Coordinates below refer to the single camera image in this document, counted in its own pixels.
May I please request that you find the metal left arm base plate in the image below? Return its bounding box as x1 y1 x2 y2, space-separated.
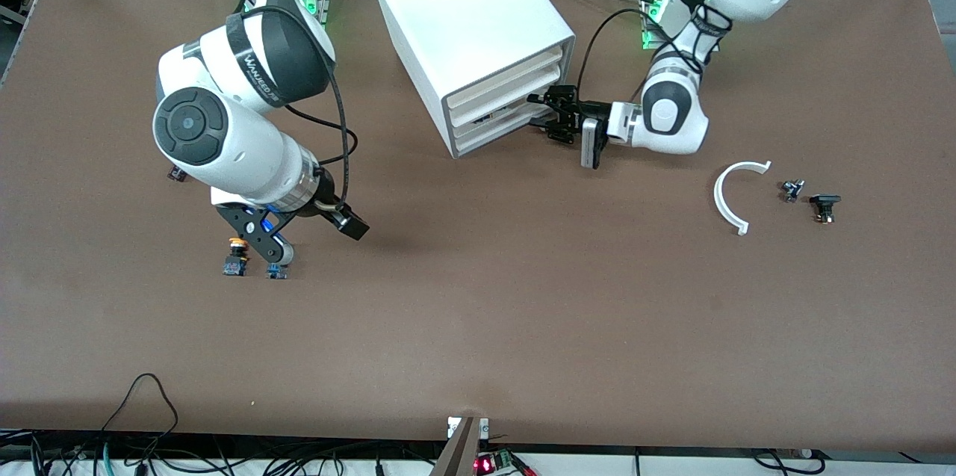
639 0 669 49

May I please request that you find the yellow push button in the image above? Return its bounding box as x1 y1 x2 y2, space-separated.
223 237 252 277

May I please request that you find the black looped cable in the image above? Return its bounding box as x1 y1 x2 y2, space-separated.
101 374 180 436

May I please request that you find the circuit board with red light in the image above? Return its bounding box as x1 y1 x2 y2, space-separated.
475 449 537 476

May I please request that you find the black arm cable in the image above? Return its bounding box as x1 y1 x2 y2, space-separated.
577 9 719 108
239 5 359 209

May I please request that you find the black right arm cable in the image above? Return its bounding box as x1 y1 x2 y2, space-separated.
239 5 359 209

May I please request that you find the black switch part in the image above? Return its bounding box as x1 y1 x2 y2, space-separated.
810 194 842 225

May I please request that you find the white drawer cabinet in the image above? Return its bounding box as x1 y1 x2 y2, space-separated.
367 0 576 159

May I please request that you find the white plastic drawer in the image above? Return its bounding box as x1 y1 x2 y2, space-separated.
447 45 563 109
454 99 558 152
450 65 562 129

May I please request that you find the white curved plastic arc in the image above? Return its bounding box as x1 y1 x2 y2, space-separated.
713 161 772 236

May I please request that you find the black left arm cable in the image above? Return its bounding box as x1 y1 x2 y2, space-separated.
577 9 719 108

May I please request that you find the black cable under table edge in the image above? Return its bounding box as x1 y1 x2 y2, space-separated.
751 448 827 476

